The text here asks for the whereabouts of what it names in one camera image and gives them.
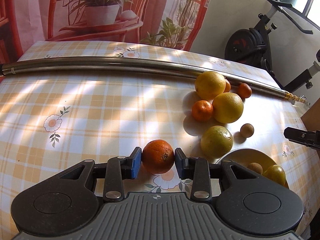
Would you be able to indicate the large round yellow citrus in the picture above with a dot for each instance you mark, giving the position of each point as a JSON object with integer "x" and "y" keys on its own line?
{"x": 210, "y": 85}

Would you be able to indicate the printed room backdrop cloth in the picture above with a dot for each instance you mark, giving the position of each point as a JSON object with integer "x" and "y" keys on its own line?
{"x": 100, "y": 10}

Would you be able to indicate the cream round plate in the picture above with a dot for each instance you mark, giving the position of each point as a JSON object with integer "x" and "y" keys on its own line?
{"x": 250, "y": 156}

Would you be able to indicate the large oval yellow lemon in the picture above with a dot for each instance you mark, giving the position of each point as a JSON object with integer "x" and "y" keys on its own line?
{"x": 227, "y": 107}

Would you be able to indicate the small orange tangerine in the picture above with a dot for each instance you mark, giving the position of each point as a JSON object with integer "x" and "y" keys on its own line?
{"x": 228, "y": 86}
{"x": 202, "y": 110}
{"x": 158, "y": 156}
{"x": 244, "y": 90}

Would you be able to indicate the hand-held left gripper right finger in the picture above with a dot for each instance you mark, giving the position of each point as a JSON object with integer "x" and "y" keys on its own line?
{"x": 178, "y": 163}

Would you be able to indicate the brown wooden board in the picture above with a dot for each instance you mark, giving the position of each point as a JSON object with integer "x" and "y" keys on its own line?
{"x": 311, "y": 120}

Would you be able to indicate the brown longan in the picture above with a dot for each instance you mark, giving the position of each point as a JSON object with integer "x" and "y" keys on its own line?
{"x": 247, "y": 130}
{"x": 255, "y": 168}

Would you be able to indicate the yellow-green lemon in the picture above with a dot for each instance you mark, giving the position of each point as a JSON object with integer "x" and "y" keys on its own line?
{"x": 216, "y": 141}
{"x": 274, "y": 175}

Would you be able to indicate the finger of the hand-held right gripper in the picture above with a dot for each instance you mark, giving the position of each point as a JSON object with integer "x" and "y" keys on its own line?
{"x": 297, "y": 135}

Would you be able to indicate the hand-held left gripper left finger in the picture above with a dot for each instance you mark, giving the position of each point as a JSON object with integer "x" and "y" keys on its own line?
{"x": 136, "y": 163}

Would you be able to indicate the long metal pole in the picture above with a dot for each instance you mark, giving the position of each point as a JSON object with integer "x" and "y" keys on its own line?
{"x": 100, "y": 63}

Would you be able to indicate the black exercise bike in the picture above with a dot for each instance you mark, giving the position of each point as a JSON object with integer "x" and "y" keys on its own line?
{"x": 245, "y": 42}

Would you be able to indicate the yellow plaid floral tablecloth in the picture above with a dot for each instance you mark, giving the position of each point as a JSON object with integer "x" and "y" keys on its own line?
{"x": 87, "y": 100}

